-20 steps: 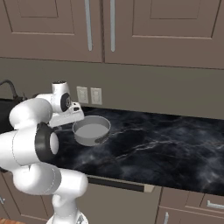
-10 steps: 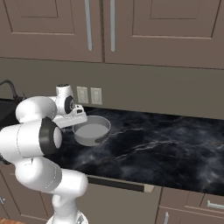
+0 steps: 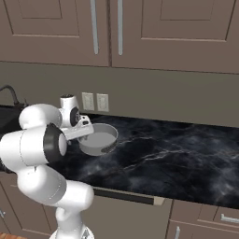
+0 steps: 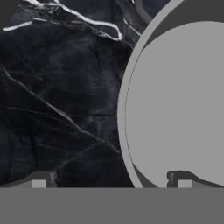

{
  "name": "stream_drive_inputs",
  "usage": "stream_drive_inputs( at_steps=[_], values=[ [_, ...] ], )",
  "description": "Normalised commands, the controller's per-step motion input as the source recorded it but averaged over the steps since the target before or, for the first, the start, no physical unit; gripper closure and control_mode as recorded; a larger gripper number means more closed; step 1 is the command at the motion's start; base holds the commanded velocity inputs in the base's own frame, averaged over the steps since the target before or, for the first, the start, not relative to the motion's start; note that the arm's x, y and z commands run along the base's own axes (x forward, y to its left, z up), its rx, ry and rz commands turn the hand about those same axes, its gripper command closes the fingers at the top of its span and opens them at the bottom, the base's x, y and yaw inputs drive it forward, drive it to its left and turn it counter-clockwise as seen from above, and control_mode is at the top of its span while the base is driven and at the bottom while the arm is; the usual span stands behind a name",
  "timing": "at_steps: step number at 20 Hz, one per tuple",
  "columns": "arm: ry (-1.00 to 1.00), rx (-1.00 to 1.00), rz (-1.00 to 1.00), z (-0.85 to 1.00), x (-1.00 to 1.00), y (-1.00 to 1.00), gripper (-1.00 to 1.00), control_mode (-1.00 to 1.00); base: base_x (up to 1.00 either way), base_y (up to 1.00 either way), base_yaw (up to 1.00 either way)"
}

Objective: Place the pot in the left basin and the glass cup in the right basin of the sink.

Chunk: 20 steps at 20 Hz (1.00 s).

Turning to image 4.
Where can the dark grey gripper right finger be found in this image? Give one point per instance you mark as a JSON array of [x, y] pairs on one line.
[[180, 176]]

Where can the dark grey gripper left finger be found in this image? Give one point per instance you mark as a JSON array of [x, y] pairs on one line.
[[43, 177]]

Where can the grey metal pot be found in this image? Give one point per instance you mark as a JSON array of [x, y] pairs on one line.
[[180, 96]]

